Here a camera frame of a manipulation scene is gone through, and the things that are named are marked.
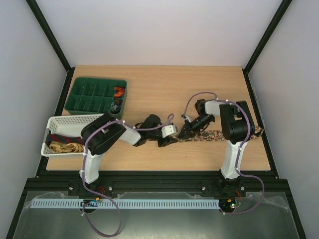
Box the dark blue rolled tie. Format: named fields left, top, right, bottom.
left=110, top=98, right=123, bottom=114

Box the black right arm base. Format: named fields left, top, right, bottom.
left=201, top=175, right=245, bottom=198

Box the white perforated plastic basket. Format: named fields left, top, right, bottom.
left=41, top=114, right=102, bottom=158

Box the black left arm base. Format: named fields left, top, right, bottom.
left=68, top=178, right=114, bottom=197

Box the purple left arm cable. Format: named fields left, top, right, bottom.
left=81, top=113, right=175, bottom=237

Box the light blue slotted cable duct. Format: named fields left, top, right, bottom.
left=30, top=199, right=220, bottom=210

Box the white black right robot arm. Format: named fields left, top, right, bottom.
left=185, top=99, right=255, bottom=195

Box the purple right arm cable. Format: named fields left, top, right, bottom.
left=183, top=92, right=265, bottom=216

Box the paisley patterned necktie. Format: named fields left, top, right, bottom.
left=172, top=126, right=264, bottom=143

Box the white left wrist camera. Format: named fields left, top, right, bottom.
left=161, top=124, right=178, bottom=138

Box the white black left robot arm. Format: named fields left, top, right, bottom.
left=79, top=113, right=183, bottom=184

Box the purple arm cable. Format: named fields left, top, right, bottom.
left=81, top=113, right=175, bottom=237
left=183, top=92, right=265, bottom=216

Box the orange rolled tie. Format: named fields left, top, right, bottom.
left=114, top=87, right=126, bottom=98

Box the tan patterned tie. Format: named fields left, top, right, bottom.
left=49, top=141, right=84, bottom=153

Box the black aluminium frame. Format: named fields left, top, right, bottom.
left=6, top=0, right=306, bottom=239

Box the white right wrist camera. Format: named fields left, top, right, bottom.
left=181, top=114, right=192, bottom=123

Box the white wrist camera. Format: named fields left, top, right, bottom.
left=181, top=114, right=192, bottom=123
left=161, top=124, right=178, bottom=138

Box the green compartment organizer tray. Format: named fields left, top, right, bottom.
left=64, top=77, right=128, bottom=119

